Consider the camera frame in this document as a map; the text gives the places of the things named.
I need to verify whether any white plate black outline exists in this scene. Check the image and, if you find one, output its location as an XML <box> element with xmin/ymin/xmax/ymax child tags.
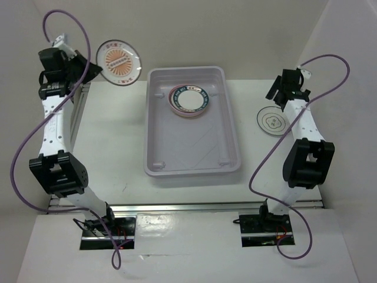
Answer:
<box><xmin>257</xmin><ymin>106</ymin><xmax>290</xmax><ymax>136</ymax></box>

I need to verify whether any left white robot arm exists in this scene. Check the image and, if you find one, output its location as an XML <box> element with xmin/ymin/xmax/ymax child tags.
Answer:
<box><xmin>29</xmin><ymin>47</ymin><xmax>117</xmax><ymax>235</ymax></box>

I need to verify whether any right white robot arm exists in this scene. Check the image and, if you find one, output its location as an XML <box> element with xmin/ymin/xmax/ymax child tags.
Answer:
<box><xmin>257</xmin><ymin>68</ymin><xmax>335</xmax><ymax>232</ymax></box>

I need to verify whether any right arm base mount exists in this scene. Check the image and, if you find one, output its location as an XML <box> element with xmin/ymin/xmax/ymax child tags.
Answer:
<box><xmin>233</xmin><ymin>204</ymin><xmax>295</xmax><ymax>248</ymax></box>

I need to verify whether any lavender plastic plate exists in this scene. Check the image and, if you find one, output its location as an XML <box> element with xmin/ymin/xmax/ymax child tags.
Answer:
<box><xmin>169</xmin><ymin>91</ymin><xmax>209</xmax><ymax>119</ymax></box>

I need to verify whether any orange sunburst pattern plate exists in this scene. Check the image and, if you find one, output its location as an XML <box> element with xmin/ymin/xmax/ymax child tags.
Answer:
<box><xmin>95</xmin><ymin>40</ymin><xmax>142</xmax><ymax>87</ymax></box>

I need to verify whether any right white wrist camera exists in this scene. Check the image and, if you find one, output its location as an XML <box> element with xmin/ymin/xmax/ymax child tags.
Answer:
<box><xmin>297</xmin><ymin>66</ymin><xmax>312</xmax><ymax>80</ymax></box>

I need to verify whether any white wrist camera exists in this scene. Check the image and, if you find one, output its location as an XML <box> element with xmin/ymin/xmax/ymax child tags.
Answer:
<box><xmin>297</xmin><ymin>66</ymin><xmax>312</xmax><ymax>80</ymax></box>
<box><xmin>52</xmin><ymin>33</ymin><xmax>77</xmax><ymax>58</ymax></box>

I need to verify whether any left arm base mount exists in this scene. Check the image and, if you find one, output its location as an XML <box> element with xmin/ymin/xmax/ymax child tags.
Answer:
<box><xmin>73</xmin><ymin>216</ymin><xmax>137</xmax><ymax>251</ymax></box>

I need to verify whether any teal rimmed white plate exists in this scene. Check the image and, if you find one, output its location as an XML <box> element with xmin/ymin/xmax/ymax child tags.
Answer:
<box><xmin>170</xmin><ymin>84</ymin><xmax>210</xmax><ymax>114</ymax></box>

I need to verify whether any lavender plastic bin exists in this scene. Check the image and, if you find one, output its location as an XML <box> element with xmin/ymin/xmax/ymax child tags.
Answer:
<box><xmin>144</xmin><ymin>66</ymin><xmax>241</xmax><ymax>177</ymax></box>

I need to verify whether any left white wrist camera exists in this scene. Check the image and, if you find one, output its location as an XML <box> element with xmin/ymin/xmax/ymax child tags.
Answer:
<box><xmin>52</xmin><ymin>33</ymin><xmax>77</xmax><ymax>58</ymax></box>

